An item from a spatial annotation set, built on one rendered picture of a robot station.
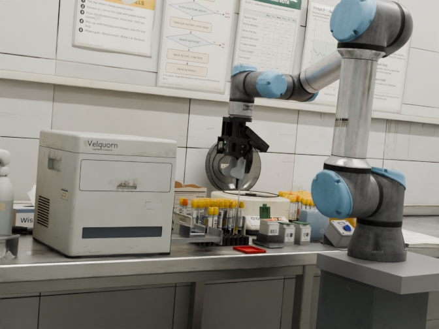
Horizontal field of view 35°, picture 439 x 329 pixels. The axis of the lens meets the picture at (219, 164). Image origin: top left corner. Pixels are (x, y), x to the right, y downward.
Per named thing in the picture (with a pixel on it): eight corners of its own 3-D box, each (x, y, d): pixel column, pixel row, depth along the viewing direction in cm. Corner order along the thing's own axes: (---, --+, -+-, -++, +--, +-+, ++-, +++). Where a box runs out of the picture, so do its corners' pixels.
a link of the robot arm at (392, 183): (413, 221, 178) (417, 168, 177) (377, 222, 170) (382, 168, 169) (377, 215, 188) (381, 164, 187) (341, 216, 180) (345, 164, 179)
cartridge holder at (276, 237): (269, 248, 204) (270, 236, 203) (251, 243, 211) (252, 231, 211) (283, 247, 207) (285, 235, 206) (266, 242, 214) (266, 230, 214)
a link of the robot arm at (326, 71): (426, -1, 175) (299, 77, 212) (398, -9, 168) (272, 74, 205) (438, 40, 172) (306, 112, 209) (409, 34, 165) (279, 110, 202)
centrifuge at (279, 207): (238, 235, 224) (241, 198, 223) (202, 221, 250) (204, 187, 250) (302, 235, 234) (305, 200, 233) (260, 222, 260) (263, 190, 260)
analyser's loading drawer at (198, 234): (157, 247, 180) (158, 226, 180) (145, 242, 186) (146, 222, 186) (222, 244, 192) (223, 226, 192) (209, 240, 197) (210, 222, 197)
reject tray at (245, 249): (246, 254, 192) (246, 250, 192) (232, 249, 197) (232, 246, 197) (266, 252, 195) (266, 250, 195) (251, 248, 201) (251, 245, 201)
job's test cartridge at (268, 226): (267, 242, 206) (268, 221, 205) (257, 239, 210) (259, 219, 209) (277, 241, 208) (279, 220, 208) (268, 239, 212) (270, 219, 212)
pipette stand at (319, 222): (308, 243, 220) (310, 211, 219) (293, 239, 225) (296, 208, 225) (330, 241, 225) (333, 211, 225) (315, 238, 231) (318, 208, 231)
